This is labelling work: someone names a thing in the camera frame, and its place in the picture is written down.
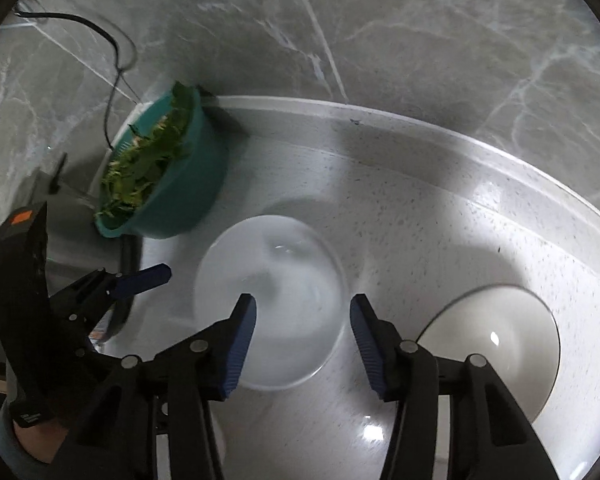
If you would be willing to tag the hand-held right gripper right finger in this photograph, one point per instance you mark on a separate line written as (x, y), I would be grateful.
(367, 345)

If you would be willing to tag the cream bowl with dark rim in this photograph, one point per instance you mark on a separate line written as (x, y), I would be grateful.
(495, 340)

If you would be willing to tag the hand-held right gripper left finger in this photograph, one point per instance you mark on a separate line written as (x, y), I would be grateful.
(240, 350)

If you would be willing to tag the person's left forearm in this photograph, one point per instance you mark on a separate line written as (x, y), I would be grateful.
(30, 442)

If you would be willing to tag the green leafy vegetables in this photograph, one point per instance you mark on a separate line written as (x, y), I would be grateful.
(140, 170)

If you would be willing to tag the small white bowl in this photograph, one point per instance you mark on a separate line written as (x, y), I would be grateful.
(290, 280)

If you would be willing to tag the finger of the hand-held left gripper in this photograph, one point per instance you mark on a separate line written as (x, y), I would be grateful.
(145, 280)

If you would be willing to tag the teal plastic colander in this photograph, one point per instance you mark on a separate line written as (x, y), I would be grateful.
(190, 190)

